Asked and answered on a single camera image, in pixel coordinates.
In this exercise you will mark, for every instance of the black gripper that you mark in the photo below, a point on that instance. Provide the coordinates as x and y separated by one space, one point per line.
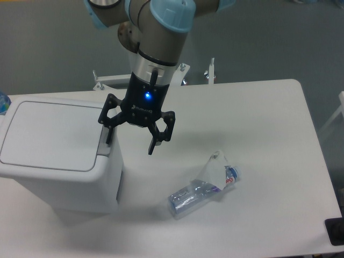
143 104

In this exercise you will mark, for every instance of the white trash can lid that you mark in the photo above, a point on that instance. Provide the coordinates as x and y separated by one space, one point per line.
51 135

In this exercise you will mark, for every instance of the white plastic trash can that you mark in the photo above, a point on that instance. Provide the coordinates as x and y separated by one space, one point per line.
96 190

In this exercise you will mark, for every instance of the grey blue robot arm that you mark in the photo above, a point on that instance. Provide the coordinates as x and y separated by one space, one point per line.
163 27

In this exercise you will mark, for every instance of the crushed clear plastic bottle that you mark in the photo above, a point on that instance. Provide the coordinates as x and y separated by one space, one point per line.
215 178

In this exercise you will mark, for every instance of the black device at table edge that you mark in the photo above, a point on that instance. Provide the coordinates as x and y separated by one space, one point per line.
334 227

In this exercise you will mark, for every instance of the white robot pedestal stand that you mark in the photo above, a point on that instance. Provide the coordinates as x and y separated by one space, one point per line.
144 69

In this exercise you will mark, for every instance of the white frame at right edge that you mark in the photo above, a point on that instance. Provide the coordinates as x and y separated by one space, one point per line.
336 114

